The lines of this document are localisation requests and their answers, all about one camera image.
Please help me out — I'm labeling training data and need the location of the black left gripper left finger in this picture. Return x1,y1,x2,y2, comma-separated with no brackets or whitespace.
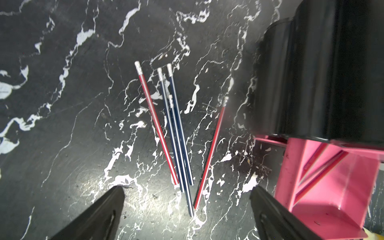
51,186,125,240

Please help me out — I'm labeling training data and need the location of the red pencil group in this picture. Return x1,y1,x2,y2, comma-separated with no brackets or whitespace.
294,151,349,205

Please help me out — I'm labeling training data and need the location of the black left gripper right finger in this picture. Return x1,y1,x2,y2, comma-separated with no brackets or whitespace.
250,186,320,240

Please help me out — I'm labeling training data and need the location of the pink drawer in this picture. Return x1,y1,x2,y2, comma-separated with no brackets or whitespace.
256,136,384,240

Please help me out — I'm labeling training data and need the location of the dark blue pencil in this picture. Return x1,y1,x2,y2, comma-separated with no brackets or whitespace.
167,64,194,186
168,95,195,218
157,68,185,193

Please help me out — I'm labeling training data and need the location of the black drawer cabinet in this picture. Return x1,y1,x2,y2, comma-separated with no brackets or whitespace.
253,1,384,149

